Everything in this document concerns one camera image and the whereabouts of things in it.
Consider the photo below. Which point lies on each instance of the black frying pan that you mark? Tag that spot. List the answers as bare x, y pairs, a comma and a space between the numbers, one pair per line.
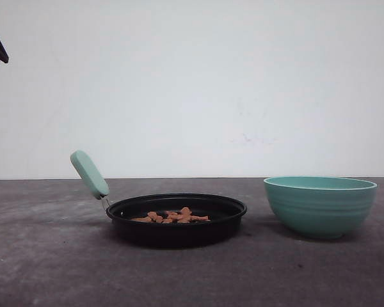
225, 213

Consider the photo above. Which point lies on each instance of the teal ribbed bowl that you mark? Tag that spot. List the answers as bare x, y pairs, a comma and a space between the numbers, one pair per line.
320, 207

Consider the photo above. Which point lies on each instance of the brown beef cubes pile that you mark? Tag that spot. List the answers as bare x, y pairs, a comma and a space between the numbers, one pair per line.
183, 216

